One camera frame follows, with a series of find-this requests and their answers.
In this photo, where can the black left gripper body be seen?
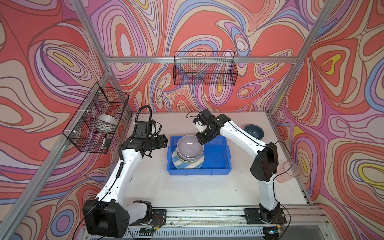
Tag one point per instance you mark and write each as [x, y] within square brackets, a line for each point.
[155, 142]

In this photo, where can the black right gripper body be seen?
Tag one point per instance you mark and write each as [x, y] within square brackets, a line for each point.
[205, 136]

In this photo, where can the grey purple bowl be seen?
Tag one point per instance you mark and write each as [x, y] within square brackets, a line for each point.
[189, 148]

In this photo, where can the blue plastic bin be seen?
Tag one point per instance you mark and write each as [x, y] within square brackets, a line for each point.
[217, 159]

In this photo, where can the dark blue bowl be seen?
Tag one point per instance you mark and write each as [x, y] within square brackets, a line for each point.
[255, 131]

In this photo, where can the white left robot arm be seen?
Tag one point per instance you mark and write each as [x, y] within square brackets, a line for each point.
[106, 215]

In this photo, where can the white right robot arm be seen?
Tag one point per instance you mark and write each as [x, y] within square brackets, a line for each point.
[265, 156]

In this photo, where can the black marker pen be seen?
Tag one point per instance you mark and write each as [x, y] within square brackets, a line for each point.
[103, 142]

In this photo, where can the white tape roll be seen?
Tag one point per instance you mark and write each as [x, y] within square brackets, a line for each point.
[106, 124]

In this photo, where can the clear pink plastic cup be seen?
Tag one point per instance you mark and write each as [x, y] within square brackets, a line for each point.
[287, 172]

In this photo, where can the black wire basket left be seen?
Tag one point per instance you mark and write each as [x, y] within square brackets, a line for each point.
[100, 114]

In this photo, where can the black wire basket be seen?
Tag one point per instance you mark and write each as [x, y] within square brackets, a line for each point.
[205, 68]
[100, 114]

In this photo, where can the black wire basket back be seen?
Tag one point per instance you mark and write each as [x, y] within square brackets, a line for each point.
[205, 68]

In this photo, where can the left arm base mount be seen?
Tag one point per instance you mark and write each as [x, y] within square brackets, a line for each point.
[156, 218]

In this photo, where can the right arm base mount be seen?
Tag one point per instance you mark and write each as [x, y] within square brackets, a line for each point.
[257, 216]

